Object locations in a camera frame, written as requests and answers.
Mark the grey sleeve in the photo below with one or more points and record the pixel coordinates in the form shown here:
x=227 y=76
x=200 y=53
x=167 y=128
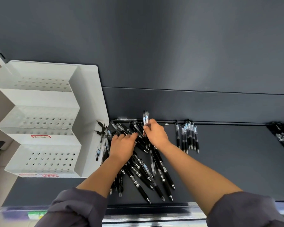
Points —
x=73 y=209
x=246 y=211

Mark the yellow green price tag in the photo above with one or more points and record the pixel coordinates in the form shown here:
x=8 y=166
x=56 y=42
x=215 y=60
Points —
x=37 y=214

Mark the aligned bundle of black pens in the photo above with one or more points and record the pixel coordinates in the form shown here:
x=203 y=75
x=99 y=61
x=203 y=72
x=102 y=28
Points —
x=282 y=138

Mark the person's right hand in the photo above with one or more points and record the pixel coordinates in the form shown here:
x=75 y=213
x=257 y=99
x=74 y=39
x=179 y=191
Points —
x=157 y=134

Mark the person's left hand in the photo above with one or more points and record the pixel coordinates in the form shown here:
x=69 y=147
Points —
x=123 y=146

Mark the grey right sleeve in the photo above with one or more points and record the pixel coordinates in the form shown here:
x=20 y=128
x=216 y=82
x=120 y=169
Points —
x=246 y=211

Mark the row of clear-barrel pens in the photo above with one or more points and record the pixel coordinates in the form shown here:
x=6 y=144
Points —
x=187 y=137

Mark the clear-barrel black-grip pen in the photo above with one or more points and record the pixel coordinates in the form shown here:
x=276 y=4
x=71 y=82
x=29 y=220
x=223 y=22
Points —
x=144 y=119
x=147 y=116

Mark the dark grey shelf unit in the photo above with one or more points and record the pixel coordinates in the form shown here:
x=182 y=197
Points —
x=191 y=44

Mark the pile of black pens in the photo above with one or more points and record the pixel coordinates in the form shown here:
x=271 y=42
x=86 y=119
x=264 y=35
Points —
x=144 y=172

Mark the grey left sleeve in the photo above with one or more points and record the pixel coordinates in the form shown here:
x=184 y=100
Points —
x=73 y=209

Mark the person's right forearm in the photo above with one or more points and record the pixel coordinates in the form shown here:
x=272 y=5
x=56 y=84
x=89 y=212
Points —
x=201 y=177

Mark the white tiered pen holder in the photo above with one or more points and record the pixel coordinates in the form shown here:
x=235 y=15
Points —
x=90 y=111

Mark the person's left forearm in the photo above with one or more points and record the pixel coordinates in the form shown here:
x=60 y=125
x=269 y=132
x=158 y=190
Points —
x=101 y=174

